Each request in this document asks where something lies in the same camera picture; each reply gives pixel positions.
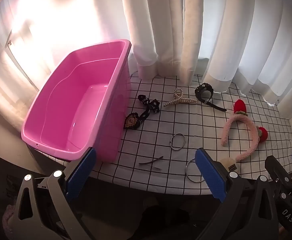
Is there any thin metal hair pin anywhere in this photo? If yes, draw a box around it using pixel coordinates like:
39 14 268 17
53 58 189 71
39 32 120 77
139 156 164 170

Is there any black ribbon hair bow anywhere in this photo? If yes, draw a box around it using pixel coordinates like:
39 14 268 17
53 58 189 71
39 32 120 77
123 94 160 130

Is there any black strap bracelet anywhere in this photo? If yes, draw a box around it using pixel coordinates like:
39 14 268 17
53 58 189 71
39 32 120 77
195 84 228 112

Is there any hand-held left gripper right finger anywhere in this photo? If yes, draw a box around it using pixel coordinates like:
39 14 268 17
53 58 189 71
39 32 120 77
195 148 284 240

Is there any silver ring bracelet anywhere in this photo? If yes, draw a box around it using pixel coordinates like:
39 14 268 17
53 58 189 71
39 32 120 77
185 158 206 183
170 133 186 151

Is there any white black-grid tablecloth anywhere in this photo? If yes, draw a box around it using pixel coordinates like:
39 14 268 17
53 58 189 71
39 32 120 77
93 72 292 196

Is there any pink plastic tub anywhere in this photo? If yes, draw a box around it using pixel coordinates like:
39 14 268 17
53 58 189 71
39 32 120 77
21 39 132 162

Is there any white pleated curtain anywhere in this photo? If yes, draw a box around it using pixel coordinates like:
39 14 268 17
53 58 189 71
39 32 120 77
198 0 292 107

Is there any beige fluffy hair clip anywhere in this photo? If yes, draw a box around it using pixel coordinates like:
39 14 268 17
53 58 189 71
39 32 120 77
221 157 237 173

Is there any cream thick curtain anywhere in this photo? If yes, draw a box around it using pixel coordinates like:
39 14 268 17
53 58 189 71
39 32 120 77
118 0 203 84

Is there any pearl hair claw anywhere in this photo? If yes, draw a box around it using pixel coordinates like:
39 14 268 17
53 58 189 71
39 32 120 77
163 88 198 107

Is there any pink strawberry headband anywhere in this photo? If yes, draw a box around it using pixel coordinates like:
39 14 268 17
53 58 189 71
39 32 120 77
220 99 269 162

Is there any white sheer curtain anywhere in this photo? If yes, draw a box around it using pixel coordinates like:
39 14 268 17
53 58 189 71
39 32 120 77
0 0 136 140

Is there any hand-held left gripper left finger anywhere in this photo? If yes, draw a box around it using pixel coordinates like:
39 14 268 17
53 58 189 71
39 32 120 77
11 147 97 240

